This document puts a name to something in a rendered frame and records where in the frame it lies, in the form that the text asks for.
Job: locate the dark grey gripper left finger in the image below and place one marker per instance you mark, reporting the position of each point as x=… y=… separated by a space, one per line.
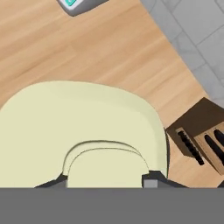
x=55 y=182

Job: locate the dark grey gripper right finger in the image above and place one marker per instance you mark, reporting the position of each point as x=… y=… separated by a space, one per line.
x=157 y=180

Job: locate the brown wooden knife block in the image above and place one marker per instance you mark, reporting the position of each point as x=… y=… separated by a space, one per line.
x=201 y=137

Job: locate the grey kitchen scale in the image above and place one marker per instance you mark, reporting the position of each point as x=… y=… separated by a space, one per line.
x=77 y=5

